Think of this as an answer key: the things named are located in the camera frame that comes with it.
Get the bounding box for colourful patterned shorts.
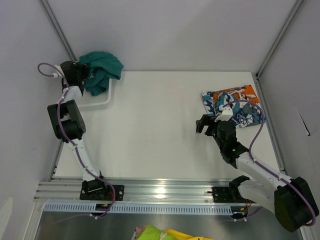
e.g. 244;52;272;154
201;85;266;128

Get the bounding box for green shorts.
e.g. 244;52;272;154
77;51;124;97

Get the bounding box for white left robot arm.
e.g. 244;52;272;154
47;61;109;200

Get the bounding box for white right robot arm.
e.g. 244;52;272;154
195;114;320;232

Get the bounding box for white plastic basket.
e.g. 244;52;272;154
77;79;113;111

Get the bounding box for yellow cloth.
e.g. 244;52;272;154
163;229;203;240

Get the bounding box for lime green cloth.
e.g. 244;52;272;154
134;225;166;240

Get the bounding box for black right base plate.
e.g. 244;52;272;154
207;186;250;204

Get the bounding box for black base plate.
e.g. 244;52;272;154
207;186;250;204
79;181;125;201

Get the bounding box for aluminium frame post left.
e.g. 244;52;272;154
38;0;77;62

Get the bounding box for aluminium frame post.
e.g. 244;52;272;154
38;0;77;62
255;0;307;79

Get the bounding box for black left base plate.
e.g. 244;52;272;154
79;181;125;201

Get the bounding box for aluminium mounting rail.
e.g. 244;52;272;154
33;177;276;207

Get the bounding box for white slotted cable duct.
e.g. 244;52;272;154
43;202;233;216

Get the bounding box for aluminium frame post right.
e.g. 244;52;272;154
255;0;307;79

